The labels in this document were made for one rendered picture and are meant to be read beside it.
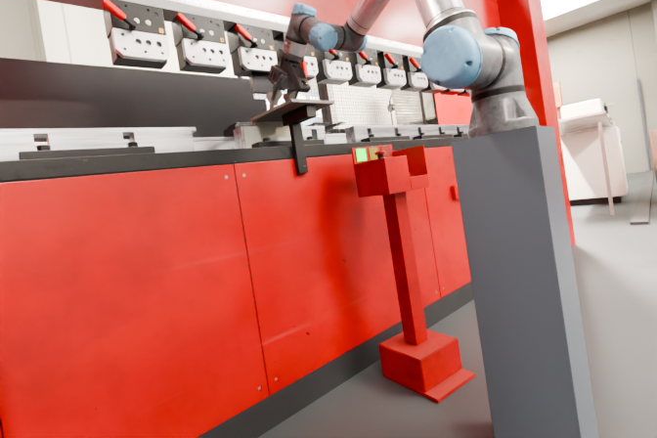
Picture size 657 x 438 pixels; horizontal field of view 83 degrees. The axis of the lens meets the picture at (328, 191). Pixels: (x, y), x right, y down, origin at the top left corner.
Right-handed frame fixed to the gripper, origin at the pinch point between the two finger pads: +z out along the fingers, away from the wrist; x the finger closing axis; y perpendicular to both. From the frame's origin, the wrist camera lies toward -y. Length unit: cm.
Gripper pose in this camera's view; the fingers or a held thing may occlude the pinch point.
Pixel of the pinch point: (280, 110)
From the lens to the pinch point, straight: 136.2
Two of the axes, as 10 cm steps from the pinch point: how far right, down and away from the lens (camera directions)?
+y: -6.1, -5.8, 5.5
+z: -3.2, 8.1, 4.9
